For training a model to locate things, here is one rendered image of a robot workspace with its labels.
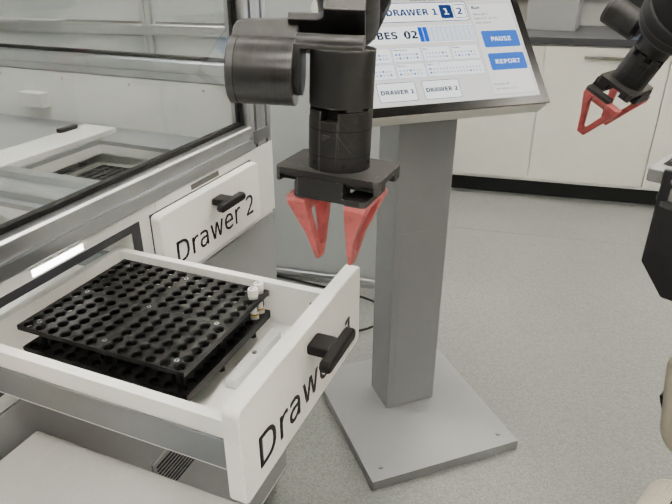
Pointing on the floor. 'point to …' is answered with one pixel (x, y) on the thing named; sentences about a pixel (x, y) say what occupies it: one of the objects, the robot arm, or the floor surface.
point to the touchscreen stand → (412, 331)
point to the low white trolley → (85, 478)
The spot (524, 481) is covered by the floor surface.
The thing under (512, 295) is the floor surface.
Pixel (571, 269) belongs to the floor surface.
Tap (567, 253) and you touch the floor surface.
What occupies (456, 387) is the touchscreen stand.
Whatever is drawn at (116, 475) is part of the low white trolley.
